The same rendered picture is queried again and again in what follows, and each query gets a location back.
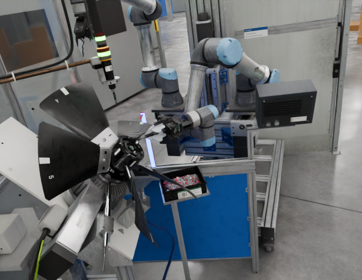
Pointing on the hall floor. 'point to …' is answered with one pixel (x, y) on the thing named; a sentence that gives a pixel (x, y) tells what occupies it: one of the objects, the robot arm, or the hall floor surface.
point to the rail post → (254, 221)
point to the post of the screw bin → (180, 240)
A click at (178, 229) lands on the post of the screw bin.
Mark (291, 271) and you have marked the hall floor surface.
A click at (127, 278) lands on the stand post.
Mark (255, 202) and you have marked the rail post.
